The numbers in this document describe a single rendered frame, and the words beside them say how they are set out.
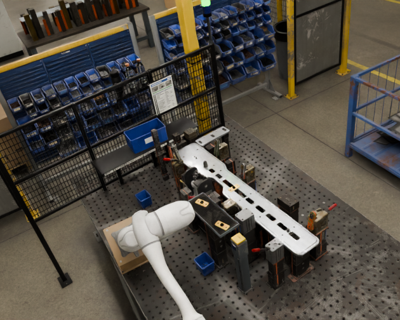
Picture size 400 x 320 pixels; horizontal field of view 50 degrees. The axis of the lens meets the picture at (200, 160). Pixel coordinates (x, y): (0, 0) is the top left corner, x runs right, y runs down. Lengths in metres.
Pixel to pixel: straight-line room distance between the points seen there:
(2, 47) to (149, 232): 7.34
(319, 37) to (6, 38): 5.80
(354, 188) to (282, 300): 1.97
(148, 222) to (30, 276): 2.34
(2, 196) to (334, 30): 4.39
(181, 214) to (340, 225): 1.33
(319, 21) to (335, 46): 0.51
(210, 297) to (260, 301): 0.30
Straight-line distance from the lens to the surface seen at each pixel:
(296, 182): 3.44
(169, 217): 2.15
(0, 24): 9.03
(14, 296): 4.28
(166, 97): 3.59
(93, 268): 4.12
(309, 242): 2.62
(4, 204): 4.80
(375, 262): 2.96
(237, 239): 2.43
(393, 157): 4.60
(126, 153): 3.47
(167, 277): 2.09
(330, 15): 5.88
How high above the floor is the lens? 2.98
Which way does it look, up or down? 37 degrees down
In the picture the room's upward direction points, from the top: 11 degrees counter-clockwise
